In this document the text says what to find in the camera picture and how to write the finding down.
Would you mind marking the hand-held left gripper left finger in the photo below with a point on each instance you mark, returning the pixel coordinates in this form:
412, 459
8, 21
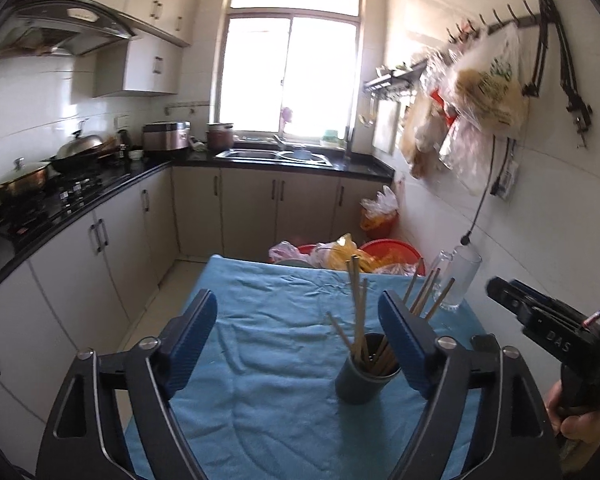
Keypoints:
192, 345

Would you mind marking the hanging clear plastic bags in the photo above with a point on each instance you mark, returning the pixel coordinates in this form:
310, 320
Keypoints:
430, 130

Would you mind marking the wall shelf rack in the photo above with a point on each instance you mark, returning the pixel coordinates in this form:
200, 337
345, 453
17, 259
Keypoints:
395, 77

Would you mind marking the person's right hand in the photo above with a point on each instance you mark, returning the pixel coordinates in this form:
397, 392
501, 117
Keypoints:
580, 422

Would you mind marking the large red basin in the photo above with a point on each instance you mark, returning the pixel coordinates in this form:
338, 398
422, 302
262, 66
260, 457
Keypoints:
395, 255

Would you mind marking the kitchen window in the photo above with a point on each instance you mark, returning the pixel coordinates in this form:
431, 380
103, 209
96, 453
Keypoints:
290, 60

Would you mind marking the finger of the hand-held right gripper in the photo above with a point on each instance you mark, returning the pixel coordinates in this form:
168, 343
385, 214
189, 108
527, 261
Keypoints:
505, 297

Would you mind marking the small white bowl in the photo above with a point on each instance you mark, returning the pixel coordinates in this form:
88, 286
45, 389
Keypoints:
135, 154

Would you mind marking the pink flower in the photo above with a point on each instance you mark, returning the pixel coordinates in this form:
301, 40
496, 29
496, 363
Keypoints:
286, 119

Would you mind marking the brown clay pot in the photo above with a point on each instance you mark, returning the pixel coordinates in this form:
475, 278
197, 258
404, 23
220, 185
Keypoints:
220, 137

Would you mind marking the black kitchen countertop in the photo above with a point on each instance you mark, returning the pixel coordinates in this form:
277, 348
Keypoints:
145, 172

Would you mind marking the white cutting board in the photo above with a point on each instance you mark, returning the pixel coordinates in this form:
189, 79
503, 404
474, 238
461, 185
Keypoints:
385, 127

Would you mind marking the steel kitchen sink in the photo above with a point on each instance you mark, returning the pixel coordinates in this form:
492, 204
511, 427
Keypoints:
260, 156

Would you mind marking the black wok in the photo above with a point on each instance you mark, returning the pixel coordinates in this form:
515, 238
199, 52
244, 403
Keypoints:
80, 162

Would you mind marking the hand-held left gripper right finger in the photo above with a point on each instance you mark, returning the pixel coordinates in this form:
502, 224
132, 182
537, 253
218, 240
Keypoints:
405, 345

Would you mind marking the pink plastic bag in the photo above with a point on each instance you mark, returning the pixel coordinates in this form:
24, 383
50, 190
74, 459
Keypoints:
285, 252

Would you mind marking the green container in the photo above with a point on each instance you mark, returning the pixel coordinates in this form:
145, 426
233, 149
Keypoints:
331, 139

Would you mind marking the golden lidded pot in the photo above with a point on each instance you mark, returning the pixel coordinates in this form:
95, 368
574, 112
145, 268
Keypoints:
22, 180

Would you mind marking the steel kettle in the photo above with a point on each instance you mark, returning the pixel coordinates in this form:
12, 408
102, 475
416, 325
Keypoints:
123, 142

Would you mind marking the beige upper kitchen cabinets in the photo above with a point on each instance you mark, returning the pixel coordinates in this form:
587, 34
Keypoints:
145, 60

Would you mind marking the printed yellow plastic bag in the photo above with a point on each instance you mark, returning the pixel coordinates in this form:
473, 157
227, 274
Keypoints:
490, 85

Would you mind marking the wall hook rail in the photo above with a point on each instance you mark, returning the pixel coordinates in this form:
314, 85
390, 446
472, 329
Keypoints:
500, 22

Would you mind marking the clear glass mug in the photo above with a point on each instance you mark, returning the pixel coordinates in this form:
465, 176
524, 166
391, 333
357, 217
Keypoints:
462, 280

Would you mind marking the steel range hood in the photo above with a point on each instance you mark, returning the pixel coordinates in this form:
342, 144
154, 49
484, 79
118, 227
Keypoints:
55, 25

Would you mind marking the white power strip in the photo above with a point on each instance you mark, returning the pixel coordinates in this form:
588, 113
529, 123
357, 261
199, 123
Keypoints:
509, 175

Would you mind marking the small red basin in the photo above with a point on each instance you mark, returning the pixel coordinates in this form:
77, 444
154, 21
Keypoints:
306, 249

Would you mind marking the orange trash bin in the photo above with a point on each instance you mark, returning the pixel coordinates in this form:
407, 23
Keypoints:
380, 220

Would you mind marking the blue tablecloth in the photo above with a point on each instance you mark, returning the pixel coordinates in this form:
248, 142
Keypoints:
270, 360

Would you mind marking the steel faucet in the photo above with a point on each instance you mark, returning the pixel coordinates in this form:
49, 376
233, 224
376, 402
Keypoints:
282, 142

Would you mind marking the countertop chopstick caddy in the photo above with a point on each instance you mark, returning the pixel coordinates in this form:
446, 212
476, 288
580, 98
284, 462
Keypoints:
349, 142

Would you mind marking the dark grey utensil holder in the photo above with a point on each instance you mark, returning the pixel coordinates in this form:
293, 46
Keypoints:
360, 385

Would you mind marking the black gas stove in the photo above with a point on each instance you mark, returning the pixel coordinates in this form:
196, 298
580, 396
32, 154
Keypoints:
75, 191

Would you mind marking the silver rice cooker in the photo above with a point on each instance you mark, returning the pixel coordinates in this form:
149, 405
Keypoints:
166, 136

